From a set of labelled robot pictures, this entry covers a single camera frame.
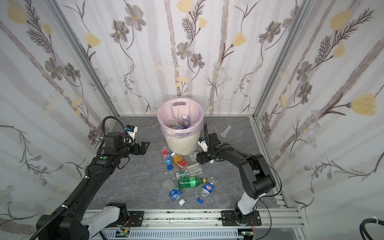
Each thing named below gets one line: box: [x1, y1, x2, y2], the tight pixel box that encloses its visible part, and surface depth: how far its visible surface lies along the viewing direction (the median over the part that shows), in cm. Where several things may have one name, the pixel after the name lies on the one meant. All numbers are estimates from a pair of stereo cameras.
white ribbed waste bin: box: [165, 132, 201, 156], surface depth 88 cm
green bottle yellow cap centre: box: [178, 176, 206, 189], surface depth 84 cm
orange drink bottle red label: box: [170, 152, 189, 171], surface depth 91 cm
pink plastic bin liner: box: [157, 97, 204, 139], surface depth 92 cm
